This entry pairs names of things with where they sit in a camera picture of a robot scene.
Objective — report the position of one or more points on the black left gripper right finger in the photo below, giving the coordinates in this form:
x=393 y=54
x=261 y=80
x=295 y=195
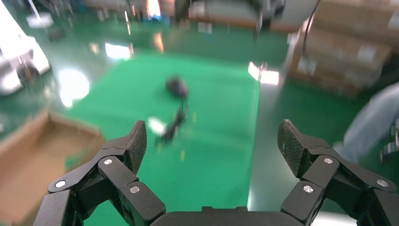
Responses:
x=324 y=171

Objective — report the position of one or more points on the stacked brown cardboard carton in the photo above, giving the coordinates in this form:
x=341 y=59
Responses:
x=352 y=15
x=339 y=46
x=330 y=78

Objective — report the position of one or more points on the person in pale blue clothing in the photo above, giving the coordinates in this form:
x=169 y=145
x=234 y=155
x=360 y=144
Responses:
x=371 y=124

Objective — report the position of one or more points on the green table mat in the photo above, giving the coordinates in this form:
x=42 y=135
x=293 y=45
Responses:
x=218 y=140

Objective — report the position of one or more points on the open brown cardboard box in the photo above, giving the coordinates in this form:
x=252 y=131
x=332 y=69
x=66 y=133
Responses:
x=37 y=162

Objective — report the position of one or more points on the white floor stand with base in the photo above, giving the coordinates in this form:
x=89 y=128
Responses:
x=39 y=20

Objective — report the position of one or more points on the white wheeled background robot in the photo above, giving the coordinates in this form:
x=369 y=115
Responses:
x=31 y=62

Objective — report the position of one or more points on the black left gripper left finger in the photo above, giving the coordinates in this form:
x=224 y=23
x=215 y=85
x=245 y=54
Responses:
x=118 y=171

